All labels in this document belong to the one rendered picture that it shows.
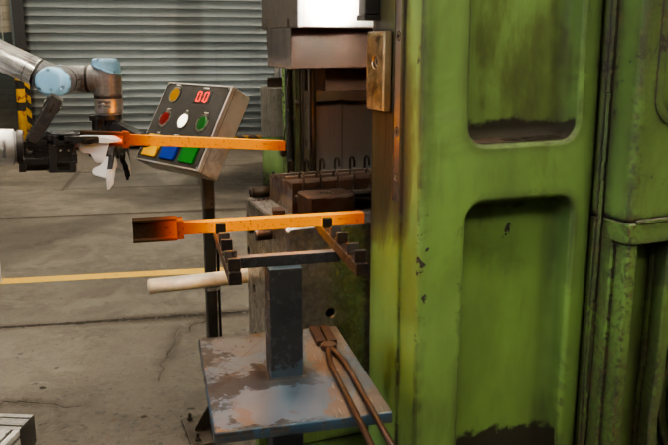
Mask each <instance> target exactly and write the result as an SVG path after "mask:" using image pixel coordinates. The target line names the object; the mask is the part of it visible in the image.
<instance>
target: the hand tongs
mask: <svg viewBox="0 0 668 445"><path fill-rule="evenodd" d="M309 331H310V333H311V335H312V337H313V339H314V341H315V343H316V345H317V346H321V350H322V351H325V352H326V360H327V364H328V367H329V369H330V370H331V372H332V374H333V376H334V378H335V380H336V382H337V384H338V386H339V389H340V391H341V393H342V395H343V397H344V399H345V401H346V403H347V405H348V407H349V409H350V411H351V413H352V415H353V417H354V419H355V421H356V423H357V425H358V427H359V429H360V431H361V433H362V435H363V437H364V439H365V441H366V443H367V445H375V443H374V441H373V439H372V437H371V435H370V434H369V432H368V430H367V428H366V426H365V424H364V422H363V420H362V418H361V416H360V414H359V412H358V410H357V408H356V406H355V404H354V402H353V400H352V398H351V396H350V394H349V392H348V390H347V389H346V387H345V385H344V383H343V381H342V379H341V377H340V375H339V373H338V372H337V370H336V368H335V366H334V363H333V360H332V354H333V355H334V356H335V357H336V358H337V359H338V360H339V361H340V362H341V363H342V365H343V366H344V368H345V370H346V372H347V373H348V375H349V377H350V379H351V380H352V381H353V383H354V385H355V387H356V389H357V390H358V392H359V394H360V396H361V398H362V400H363V401H364V403H365V405H366V407H367V409H368V411H369V412H370V414H371V416H372V418H373V420H374V422H375V423H376V425H377V427H378V429H379V431H380V433H381V434H382V436H383V438H384V440H385V442H386V444H387V445H395V443H394V441H393V439H392V438H391V436H390V434H389V432H388V431H387V429H386V427H385V425H384V423H383V422H382V420H381V418H380V416H379V415H378V413H377V411H376V409H375V408H374V406H373V404H372V402H371V400H370V399H369V397H368V395H367V393H366V392H365V390H364V388H363V386H361V384H360V382H359V380H358V379H357V377H356V375H355V373H354V372H353V370H352V368H351V366H350V365H349V363H348V361H347V360H346V359H345V357H344V356H343V355H342V354H341V353H340V352H339V351H338V350H337V339H336V337H335V336H334V334H333V332H332V330H331V329H330V327H329V325H320V329H319V327H318V326H310V327H309Z"/></svg>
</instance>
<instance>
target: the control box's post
mask: <svg viewBox="0 0 668 445"><path fill-rule="evenodd" d="M201 199H202V216H203V220H204V219H213V218H214V217H215V192H214V181H212V180H207V179H203V178H201ZM203 244H204V271H205V273H208V272H217V267H216V244H215V241H214V238H213V234H212V233H203ZM205 300H206V328H207V338H210V337H219V330H218V299H217V291H209V292H207V291H205Z"/></svg>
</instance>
